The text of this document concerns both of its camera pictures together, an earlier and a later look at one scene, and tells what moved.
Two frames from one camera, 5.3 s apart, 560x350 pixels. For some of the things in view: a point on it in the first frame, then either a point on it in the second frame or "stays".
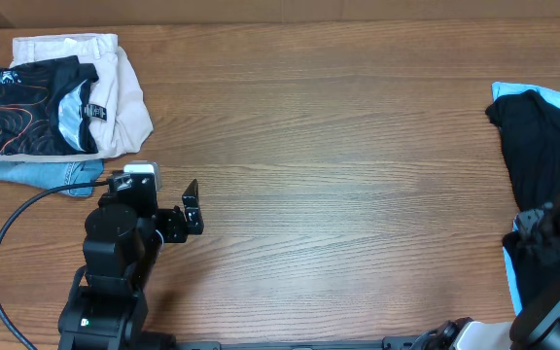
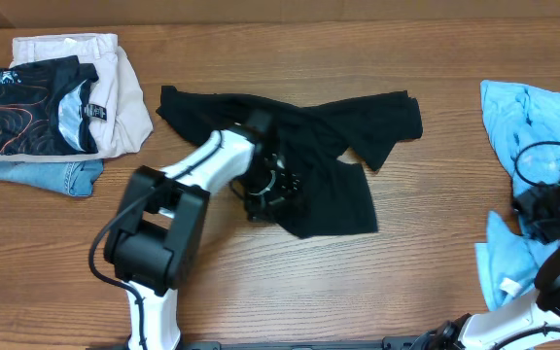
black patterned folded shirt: [36, 108] stays
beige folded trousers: [115, 108] stays
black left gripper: [178, 229] to [293, 188]
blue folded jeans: [42, 174] stays
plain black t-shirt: [542, 147] to [336, 197]
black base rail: [388, 343] stays
